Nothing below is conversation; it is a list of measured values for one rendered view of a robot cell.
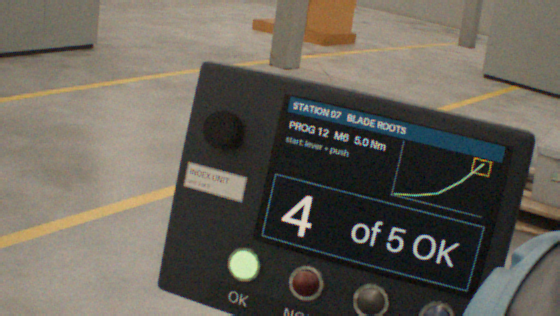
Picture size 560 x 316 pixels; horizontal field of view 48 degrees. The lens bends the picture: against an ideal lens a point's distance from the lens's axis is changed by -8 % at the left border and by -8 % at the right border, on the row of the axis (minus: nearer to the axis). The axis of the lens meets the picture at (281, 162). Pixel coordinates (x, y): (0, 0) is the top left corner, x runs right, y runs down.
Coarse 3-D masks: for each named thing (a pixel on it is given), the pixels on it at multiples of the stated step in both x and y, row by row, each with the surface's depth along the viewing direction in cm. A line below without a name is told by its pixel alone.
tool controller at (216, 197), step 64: (192, 128) 52; (256, 128) 50; (320, 128) 49; (384, 128) 47; (448, 128) 46; (512, 128) 45; (192, 192) 52; (256, 192) 50; (384, 192) 47; (448, 192) 46; (512, 192) 44; (192, 256) 52; (320, 256) 49; (384, 256) 47; (448, 256) 46
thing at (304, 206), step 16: (288, 176) 49; (272, 192) 50; (288, 192) 49; (304, 192) 49; (320, 192) 49; (336, 192) 48; (272, 208) 50; (288, 208) 49; (304, 208) 49; (320, 208) 49; (272, 224) 50; (288, 224) 49; (304, 224) 49; (320, 224) 49; (288, 240) 49; (304, 240) 49; (320, 240) 49
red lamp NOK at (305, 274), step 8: (296, 272) 49; (304, 272) 49; (312, 272) 49; (320, 272) 49; (296, 280) 49; (304, 280) 48; (312, 280) 48; (320, 280) 49; (296, 288) 49; (304, 288) 48; (312, 288) 48; (320, 288) 49; (296, 296) 49; (304, 296) 49; (312, 296) 49
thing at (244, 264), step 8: (240, 248) 51; (248, 248) 50; (232, 256) 51; (240, 256) 50; (248, 256) 50; (256, 256) 50; (232, 264) 50; (240, 264) 50; (248, 264) 50; (256, 264) 50; (232, 272) 51; (240, 272) 50; (248, 272) 50; (256, 272) 50; (240, 280) 51; (248, 280) 50
